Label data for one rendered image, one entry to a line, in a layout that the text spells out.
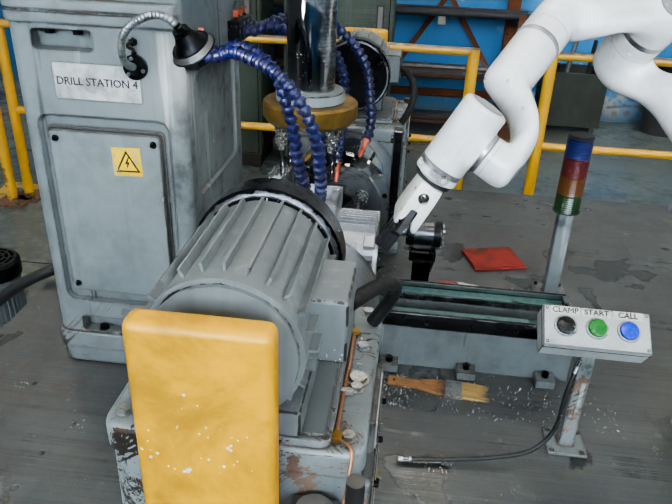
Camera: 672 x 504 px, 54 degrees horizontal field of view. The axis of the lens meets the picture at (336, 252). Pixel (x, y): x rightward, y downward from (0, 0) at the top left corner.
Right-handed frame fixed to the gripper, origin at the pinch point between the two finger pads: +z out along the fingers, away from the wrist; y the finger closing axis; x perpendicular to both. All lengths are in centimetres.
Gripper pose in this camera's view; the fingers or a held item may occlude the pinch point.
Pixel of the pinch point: (386, 238)
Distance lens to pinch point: 130.1
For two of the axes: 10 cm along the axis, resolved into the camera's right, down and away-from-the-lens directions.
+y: 1.3, -4.5, 8.8
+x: -8.4, -5.2, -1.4
